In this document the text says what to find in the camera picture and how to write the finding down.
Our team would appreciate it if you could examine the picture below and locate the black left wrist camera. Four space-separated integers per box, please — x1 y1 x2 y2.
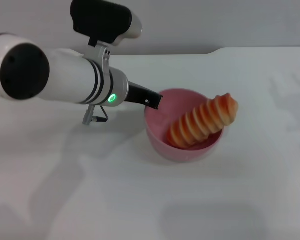
69 0 144 76

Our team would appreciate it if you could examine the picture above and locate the left arm cable with plug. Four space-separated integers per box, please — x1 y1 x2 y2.
82 104 109 126

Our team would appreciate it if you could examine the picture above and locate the pink plastic bowl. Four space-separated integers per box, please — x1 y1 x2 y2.
143 87 226 165

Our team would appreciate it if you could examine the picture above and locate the orange striped bread roll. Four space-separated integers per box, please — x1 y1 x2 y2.
166 92 240 150

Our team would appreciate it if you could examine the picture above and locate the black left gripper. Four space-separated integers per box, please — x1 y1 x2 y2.
124 81 165 111

